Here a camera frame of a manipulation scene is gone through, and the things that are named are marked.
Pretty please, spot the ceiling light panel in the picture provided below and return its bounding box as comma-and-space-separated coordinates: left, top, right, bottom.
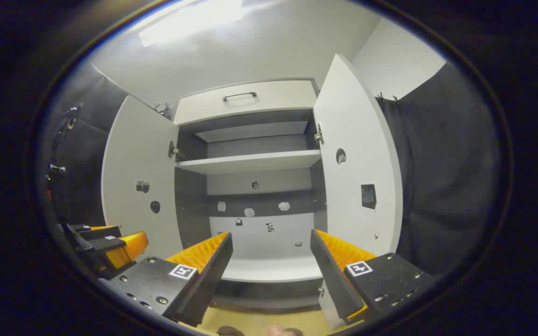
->
138, 0, 246, 48

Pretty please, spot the cabinet door with headphone sticker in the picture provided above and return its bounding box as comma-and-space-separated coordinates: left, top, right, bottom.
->
312, 54, 404, 329

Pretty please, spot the white cabinet drawer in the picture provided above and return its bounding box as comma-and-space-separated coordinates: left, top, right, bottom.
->
173, 79, 319, 126

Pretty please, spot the white cabinet shelf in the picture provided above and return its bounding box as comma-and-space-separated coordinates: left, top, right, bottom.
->
177, 149, 322, 175

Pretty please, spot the cabinet door with camera sticker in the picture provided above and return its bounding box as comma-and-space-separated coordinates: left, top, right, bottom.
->
101, 96, 184, 259

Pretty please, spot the black backdrop cloth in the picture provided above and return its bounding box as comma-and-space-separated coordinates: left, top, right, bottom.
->
376, 61, 503, 280

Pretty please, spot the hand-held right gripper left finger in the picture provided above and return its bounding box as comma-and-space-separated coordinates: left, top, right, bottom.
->
99, 232, 234, 328

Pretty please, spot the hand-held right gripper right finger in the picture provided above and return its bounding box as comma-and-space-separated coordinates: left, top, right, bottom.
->
310, 230, 434, 326

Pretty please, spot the white shoe cabinet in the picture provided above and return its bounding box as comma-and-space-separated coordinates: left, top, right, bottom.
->
173, 78, 328, 311

